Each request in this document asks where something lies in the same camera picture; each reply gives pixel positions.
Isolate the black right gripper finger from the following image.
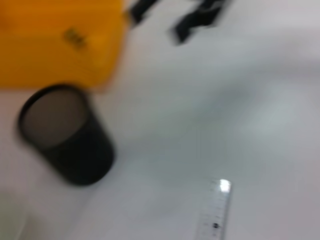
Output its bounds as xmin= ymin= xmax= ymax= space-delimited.
xmin=167 ymin=0 xmax=227 ymax=47
xmin=124 ymin=0 xmax=165 ymax=25

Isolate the black mesh pen holder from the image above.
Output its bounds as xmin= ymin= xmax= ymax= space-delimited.
xmin=16 ymin=84 xmax=116 ymax=187

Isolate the transparent plastic ruler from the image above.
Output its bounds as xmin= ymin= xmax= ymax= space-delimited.
xmin=194 ymin=176 xmax=234 ymax=240

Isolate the yellow plastic storage bin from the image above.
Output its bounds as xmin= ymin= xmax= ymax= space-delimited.
xmin=0 ymin=0 xmax=131 ymax=95

